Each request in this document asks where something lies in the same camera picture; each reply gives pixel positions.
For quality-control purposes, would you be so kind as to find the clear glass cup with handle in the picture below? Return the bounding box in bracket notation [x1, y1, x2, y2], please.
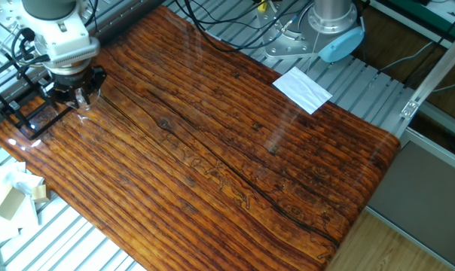
[61, 87, 102, 113]

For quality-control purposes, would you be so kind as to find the silver cable connector plug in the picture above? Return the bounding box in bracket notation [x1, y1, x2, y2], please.
[276, 14, 298, 37]

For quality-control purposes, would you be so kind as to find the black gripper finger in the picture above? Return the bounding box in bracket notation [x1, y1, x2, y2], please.
[42, 83, 80, 110]
[84, 64, 108, 103]

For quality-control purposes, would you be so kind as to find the white paper sheet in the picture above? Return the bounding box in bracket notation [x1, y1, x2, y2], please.
[272, 65, 334, 116]

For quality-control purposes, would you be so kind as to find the black metal cup rack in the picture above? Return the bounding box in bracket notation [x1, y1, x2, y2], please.
[0, 52, 80, 141]

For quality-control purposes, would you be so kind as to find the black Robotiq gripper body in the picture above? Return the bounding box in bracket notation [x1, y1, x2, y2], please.
[50, 66, 102, 97]

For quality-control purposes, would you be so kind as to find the aluminium frame post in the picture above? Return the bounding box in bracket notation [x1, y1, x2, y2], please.
[399, 22, 455, 121]

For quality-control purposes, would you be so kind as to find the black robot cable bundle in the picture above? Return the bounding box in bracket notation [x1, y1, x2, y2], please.
[11, 0, 315, 72]

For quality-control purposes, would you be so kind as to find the grey aluminium side rail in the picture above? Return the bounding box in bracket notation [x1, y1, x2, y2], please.
[0, 0, 166, 132]

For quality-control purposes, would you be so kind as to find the small light wooden block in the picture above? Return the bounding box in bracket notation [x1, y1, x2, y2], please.
[31, 184, 52, 205]

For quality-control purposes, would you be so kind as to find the crumpled paper and box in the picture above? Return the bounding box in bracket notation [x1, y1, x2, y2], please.
[0, 161, 46, 244]

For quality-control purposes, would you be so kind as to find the glossy wood-grain table mat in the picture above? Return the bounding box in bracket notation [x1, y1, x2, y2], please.
[0, 5, 402, 271]

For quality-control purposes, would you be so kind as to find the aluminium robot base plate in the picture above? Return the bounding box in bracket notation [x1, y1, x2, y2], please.
[256, 0, 326, 60]

